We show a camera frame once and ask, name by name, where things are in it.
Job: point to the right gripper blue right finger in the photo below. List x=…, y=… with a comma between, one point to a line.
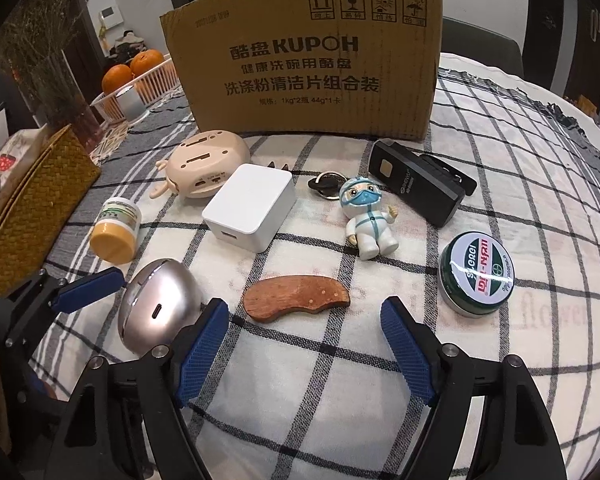
x=414, y=347

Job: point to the white fruit basket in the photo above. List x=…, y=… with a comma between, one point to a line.
x=152, y=86

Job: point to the brown cardboard box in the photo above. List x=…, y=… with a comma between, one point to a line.
x=352, y=67

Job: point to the grey chair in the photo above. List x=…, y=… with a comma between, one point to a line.
x=482, y=45

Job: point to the astronaut medic figurine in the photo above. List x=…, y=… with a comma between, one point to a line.
x=368, y=226

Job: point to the brown wooden folding knife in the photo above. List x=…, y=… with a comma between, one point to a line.
x=272, y=298

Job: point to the white power adapter cube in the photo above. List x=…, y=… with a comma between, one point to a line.
x=251, y=206

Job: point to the black rectangular device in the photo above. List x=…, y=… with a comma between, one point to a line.
x=431, y=187

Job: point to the beige round toy device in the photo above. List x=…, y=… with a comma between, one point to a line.
x=201, y=164

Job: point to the black key with ring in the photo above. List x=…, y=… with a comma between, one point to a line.
x=327, y=184

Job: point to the plaid tablecloth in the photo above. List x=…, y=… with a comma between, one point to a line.
x=319, y=396

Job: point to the silver egg-shaped device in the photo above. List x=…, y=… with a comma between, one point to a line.
x=160, y=300

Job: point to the woven straw box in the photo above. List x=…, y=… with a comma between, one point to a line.
x=41, y=205

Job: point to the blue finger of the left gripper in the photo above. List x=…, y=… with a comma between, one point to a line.
x=86, y=291

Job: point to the yellow-capped white pill bottle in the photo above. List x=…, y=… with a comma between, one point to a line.
x=115, y=231

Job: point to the orange fruit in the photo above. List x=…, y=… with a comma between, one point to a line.
x=145, y=60
x=116, y=77

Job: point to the green round tin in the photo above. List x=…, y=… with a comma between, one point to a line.
x=476, y=274

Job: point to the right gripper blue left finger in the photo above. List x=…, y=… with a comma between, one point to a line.
x=195, y=349

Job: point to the dried flower bouquet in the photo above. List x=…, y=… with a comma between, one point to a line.
x=33, y=43

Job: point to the silver metal cup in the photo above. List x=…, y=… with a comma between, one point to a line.
x=130, y=103

